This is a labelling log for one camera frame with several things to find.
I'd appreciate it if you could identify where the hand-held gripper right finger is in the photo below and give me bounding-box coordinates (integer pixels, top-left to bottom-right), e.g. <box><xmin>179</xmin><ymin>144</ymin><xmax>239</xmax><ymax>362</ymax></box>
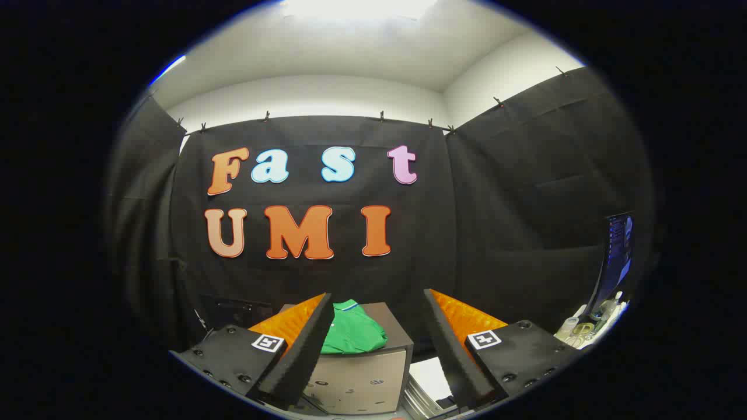
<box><xmin>425</xmin><ymin>289</ymin><xmax>584</xmax><ymax>411</ymax></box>

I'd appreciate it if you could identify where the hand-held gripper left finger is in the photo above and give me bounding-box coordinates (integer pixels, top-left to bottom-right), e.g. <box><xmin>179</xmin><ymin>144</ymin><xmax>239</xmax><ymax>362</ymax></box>
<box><xmin>169</xmin><ymin>293</ymin><xmax>335</xmax><ymax>410</ymax></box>

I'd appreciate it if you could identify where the green polo shirt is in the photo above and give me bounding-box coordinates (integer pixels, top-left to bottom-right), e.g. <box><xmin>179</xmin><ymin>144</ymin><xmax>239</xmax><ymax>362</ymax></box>
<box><xmin>320</xmin><ymin>299</ymin><xmax>389</xmax><ymax>355</ymax></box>

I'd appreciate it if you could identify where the white board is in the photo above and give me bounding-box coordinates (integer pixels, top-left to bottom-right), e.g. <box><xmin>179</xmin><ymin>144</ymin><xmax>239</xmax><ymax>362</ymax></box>
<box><xmin>409</xmin><ymin>357</ymin><xmax>457</xmax><ymax>404</ymax></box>

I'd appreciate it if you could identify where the white plastic container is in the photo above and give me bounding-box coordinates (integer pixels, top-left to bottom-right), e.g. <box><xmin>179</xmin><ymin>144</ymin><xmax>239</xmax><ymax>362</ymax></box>
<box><xmin>554</xmin><ymin>315</ymin><xmax>582</xmax><ymax>342</ymax></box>

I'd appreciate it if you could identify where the black backdrop cloth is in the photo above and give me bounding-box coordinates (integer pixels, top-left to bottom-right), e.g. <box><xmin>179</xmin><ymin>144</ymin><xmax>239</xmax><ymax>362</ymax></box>
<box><xmin>105</xmin><ymin>65</ymin><xmax>654</xmax><ymax>362</ymax></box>

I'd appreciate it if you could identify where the clear plastic bottle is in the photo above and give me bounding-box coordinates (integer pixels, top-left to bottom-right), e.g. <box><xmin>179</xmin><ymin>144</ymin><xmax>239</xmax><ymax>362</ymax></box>
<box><xmin>601</xmin><ymin>292</ymin><xmax>626</xmax><ymax>320</ymax></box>

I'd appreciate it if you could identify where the computer monitor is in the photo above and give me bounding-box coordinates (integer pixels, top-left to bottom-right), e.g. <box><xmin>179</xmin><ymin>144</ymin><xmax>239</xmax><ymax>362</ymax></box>
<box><xmin>587</xmin><ymin>213</ymin><xmax>636</xmax><ymax>319</ymax></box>

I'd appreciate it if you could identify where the row of black cloth clips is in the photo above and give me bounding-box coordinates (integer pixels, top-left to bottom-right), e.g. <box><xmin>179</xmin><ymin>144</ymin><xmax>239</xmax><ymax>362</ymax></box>
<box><xmin>175</xmin><ymin>65</ymin><xmax>568</xmax><ymax>135</ymax></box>

